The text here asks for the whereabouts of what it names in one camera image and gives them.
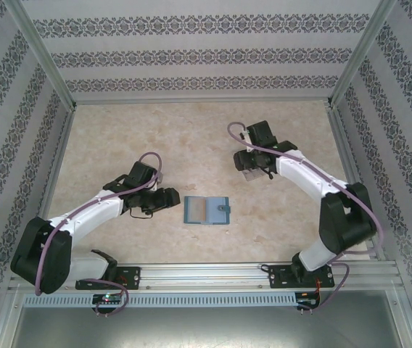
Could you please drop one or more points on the aluminium frame post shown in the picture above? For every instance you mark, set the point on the aluminium frame post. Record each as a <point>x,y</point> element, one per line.
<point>44,54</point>
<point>360,54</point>

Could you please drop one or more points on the aluminium side rail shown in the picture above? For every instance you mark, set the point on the aluminium side rail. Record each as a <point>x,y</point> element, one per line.
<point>53,181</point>
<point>352,159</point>

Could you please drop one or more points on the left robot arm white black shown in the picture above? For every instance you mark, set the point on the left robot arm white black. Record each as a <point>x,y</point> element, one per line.
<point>86,217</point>

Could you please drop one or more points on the black base plate right arm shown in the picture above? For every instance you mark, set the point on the black base plate right arm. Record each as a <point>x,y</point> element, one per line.
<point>278,277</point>

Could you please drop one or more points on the teal card holder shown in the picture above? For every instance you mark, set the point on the teal card holder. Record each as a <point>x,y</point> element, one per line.
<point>217,215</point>

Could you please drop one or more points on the aluminium mounting rail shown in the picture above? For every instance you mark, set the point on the aluminium mounting rail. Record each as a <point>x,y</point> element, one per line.
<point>206,275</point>

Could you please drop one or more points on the black base plate left arm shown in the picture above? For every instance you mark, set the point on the black base plate left arm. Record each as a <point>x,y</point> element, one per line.
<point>130,277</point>

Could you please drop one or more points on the circuit board with green light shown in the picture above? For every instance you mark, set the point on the circuit board with green light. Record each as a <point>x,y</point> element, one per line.
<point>107,298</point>

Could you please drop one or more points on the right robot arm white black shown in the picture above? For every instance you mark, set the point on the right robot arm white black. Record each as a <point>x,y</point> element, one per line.
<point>344,224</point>

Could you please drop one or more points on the grey metal sheet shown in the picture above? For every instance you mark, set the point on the grey metal sheet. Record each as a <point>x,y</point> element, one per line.
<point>206,328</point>

